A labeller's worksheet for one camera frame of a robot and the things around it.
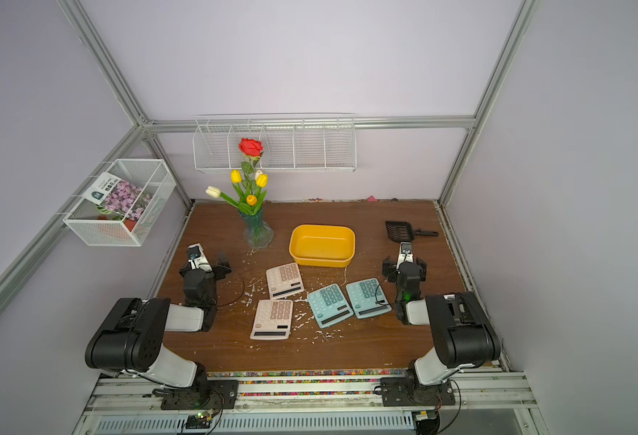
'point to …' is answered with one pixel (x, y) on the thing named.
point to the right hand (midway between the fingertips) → (403, 255)
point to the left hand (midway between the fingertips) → (209, 254)
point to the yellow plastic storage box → (322, 246)
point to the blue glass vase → (257, 233)
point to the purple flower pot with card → (119, 199)
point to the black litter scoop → (402, 231)
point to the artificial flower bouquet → (249, 188)
